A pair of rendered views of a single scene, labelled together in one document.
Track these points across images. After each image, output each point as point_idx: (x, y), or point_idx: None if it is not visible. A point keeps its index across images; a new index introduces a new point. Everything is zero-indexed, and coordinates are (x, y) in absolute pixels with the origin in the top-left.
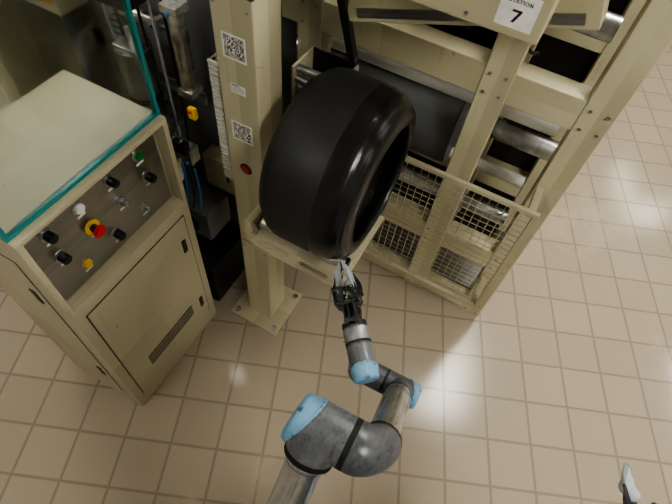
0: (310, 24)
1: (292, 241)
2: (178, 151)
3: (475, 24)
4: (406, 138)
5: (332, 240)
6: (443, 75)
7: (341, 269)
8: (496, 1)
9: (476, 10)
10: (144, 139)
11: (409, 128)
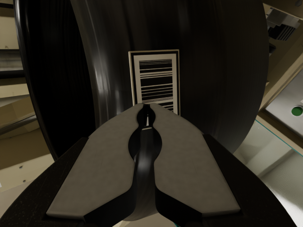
0: None
1: (239, 123)
2: (286, 28)
3: (5, 124)
4: (26, 51)
5: (143, 205)
6: (5, 22)
7: (151, 120)
8: (2, 180)
9: (14, 171)
10: (273, 129)
11: (29, 82)
